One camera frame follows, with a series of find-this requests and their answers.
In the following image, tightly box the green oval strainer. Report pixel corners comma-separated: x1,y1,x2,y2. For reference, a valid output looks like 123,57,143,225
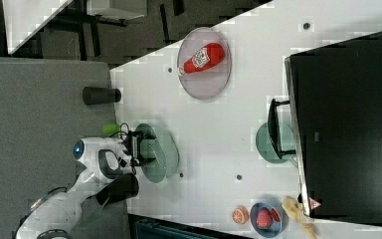
136,123,179,183

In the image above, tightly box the white side table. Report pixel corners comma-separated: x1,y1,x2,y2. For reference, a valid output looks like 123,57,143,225
1,0,74,55

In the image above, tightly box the black toaster oven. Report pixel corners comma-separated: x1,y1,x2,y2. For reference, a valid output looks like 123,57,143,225
268,31,382,226

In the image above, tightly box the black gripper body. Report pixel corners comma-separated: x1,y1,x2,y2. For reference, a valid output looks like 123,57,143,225
122,130,140,166

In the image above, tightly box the orange slice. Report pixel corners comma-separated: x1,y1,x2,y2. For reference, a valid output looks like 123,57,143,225
232,205,249,224

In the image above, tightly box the green cup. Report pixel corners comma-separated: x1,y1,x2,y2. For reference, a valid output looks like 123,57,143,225
256,122,297,166

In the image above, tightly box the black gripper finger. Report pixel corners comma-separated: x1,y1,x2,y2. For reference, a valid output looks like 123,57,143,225
135,131,156,139
135,158,156,167

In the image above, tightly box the green cylinder post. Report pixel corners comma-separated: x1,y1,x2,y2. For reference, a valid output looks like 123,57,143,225
102,123,120,135

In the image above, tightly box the blue bowl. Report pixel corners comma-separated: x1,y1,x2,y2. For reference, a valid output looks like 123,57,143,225
250,200,285,238

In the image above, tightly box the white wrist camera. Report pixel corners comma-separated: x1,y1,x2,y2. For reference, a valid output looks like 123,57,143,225
115,143,132,173

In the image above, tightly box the black cylinder post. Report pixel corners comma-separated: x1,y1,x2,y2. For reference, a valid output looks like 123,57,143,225
83,87,121,106

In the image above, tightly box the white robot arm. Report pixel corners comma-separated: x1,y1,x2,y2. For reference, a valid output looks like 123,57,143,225
12,131,156,239

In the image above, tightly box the red strawberry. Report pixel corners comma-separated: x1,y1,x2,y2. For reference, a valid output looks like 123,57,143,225
256,208,273,229

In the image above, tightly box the black cable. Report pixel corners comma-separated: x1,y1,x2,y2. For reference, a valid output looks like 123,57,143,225
108,122,132,139

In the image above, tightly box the grey round plate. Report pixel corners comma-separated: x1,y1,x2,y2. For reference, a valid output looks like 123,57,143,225
177,27,232,100

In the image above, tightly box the red plush ketchup bottle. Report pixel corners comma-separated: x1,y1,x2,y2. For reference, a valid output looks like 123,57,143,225
178,43,226,76

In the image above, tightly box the yellow banana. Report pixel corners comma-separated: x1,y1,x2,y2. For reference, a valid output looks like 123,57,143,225
282,196,317,239

